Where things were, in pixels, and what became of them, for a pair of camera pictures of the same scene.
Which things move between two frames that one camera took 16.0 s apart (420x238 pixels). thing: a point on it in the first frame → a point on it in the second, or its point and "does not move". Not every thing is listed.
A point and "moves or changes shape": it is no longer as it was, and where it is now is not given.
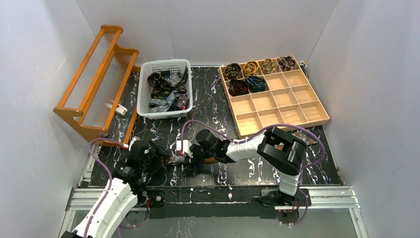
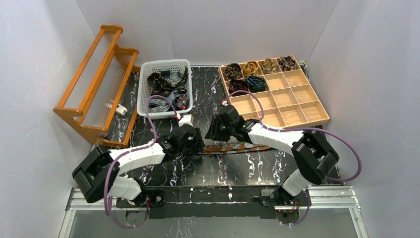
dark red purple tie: x=183 y=102 does not move
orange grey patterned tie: x=172 y=159 moves or changes shape
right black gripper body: x=193 y=156 → x=214 y=128
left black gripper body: x=161 y=154 → x=198 y=141
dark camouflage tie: x=161 y=88 does not move
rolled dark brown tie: x=232 y=71 does not move
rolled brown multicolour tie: x=268 y=66 does not move
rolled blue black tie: x=256 y=84 does not move
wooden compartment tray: x=265 y=93 does not move
